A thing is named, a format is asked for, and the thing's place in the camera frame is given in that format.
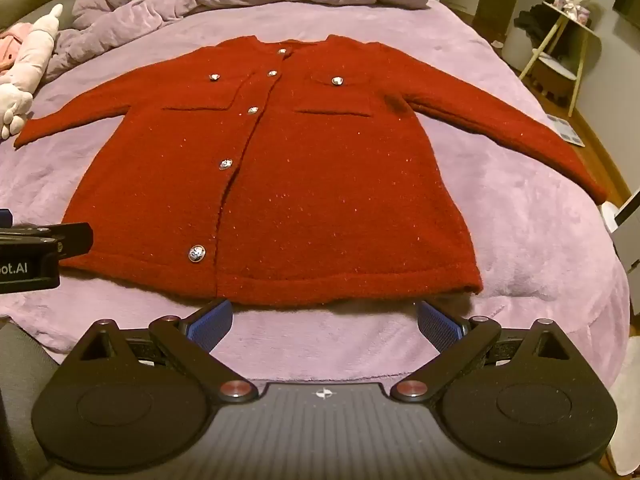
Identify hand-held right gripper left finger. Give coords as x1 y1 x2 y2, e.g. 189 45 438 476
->
80 299 258 405

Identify red knit cardigan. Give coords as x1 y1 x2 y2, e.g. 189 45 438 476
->
14 34 608 308

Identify white plush toy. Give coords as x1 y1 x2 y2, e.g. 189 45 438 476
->
0 3 64 141

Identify pink plush toy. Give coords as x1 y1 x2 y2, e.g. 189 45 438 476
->
0 22 35 74

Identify pale wooden side table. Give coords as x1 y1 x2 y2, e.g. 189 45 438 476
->
519 0 602 117

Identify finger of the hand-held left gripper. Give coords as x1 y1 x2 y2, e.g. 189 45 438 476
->
0 222 94 262

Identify purple bed blanket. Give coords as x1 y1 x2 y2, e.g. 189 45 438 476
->
0 2 632 382

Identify dark cloth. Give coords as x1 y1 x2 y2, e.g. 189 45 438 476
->
514 7 557 52

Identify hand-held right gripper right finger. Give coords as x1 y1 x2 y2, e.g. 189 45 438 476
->
390 300 571 403

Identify sheet with blue circles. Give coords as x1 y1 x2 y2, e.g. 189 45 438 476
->
546 113 587 149

